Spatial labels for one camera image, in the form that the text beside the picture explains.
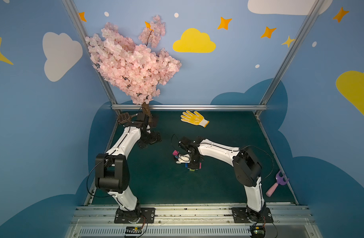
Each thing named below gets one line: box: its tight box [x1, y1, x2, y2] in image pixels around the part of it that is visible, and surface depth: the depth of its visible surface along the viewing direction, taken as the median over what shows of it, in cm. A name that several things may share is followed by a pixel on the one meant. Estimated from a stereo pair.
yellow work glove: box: [180, 110, 210, 128], surface depth 121 cm
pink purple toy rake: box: [265, 169, 290, 198], surface depth 87 cm
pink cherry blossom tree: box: [84, 14, 182, 116], surface depth 76 cm
